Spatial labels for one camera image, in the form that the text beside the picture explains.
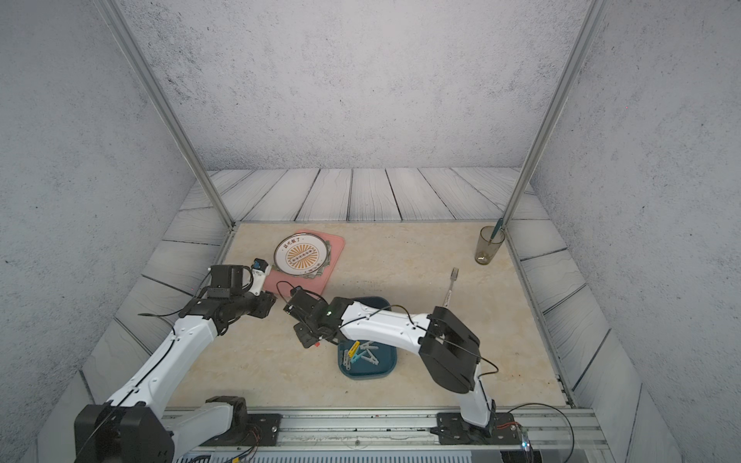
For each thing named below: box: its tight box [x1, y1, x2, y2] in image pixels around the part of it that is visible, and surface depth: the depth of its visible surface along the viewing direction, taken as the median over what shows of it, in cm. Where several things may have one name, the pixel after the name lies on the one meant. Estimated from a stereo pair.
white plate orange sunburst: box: [273, 232, 330, 276], surface depth 110 cm
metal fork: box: [442, 267, 460, 307], surface depth 107 cm
